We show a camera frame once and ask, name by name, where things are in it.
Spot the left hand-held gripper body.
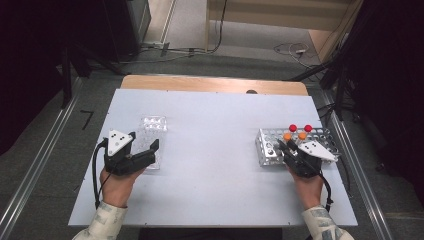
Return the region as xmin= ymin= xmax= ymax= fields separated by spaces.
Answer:
xmin=99 ymin=129 xmax=158 ymax=177

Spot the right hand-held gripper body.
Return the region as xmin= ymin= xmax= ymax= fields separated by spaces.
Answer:
xmin=282 ymin=140 xmax=339 ymax=179

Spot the perforated metal test tube rack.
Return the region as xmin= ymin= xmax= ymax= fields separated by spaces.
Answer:
xmin=254 ymin=127 xmax=342 ymax=168

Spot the clear acrylic test tube rack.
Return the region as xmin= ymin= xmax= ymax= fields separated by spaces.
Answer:
xmin=137 ymin=115 xmax=168 ymax=171

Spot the person's right hand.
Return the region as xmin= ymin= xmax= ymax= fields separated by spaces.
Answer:
xmin=288 ymin=165 xmax=325 ymax=211

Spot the person's left hand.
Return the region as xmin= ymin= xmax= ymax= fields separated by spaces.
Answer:
xmin=99 ymin=167 xmax=146 ymax=209

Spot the black metal stand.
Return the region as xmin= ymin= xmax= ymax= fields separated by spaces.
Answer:
xmin=289 ymin=49 xmax=355 ymax=122
xmin=60 ymin=43 xmax=124 ymax=109

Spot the wooden table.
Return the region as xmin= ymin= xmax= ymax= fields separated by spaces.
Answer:
xmin=119 ymin=74 xmax=309 ymax=97

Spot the black cabinet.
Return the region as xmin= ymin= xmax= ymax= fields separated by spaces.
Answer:
xmin=101 ymin=0 xmax=152 ymax=64

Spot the beige wooden cabinet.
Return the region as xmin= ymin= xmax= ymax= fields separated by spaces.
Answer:
xmin=204 ymin=0 xmax=364 ymax=33

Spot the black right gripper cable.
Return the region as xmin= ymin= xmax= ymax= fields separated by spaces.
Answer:
xmin=318 ymin=171 xmax=335 ymax=213

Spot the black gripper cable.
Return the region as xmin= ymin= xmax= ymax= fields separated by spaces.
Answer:
xmin=91 ymin=138 xmax=109 ymax=210
xmin=318 ymin=171 xmax=335 ymax=213

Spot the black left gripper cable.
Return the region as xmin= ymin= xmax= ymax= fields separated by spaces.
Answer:
xmin=91 ymin=138 xmax=109 ymax=210

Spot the metal floor rail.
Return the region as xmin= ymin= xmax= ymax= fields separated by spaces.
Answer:
xmin=0 ymin=77 xmax=83 ymax=234
xmin=319 ymin=89 xmax=396 ymax=240

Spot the white cable with plug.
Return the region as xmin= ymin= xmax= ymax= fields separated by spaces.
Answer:
xmin=273 ymin=42 xmax=316 ymax=69

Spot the black floor cable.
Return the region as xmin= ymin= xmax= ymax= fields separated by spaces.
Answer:
xmin=119 ymin=0 xmax=230 ymax=64

